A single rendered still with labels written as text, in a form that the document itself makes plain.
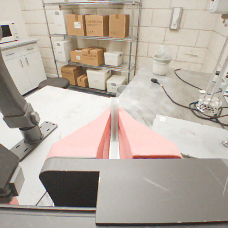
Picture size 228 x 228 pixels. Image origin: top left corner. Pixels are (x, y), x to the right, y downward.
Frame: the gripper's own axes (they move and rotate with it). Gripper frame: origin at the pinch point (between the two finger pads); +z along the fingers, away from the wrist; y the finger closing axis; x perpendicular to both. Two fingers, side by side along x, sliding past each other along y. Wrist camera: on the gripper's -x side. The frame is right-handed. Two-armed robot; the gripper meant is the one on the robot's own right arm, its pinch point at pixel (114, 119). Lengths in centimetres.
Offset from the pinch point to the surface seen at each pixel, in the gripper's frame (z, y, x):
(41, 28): 314, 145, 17
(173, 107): 51, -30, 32
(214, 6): 28.7, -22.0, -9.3
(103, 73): 221, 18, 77
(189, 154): 20.7, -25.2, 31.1
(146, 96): 62, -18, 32
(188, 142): 26.2, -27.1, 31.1
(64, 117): 42, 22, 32
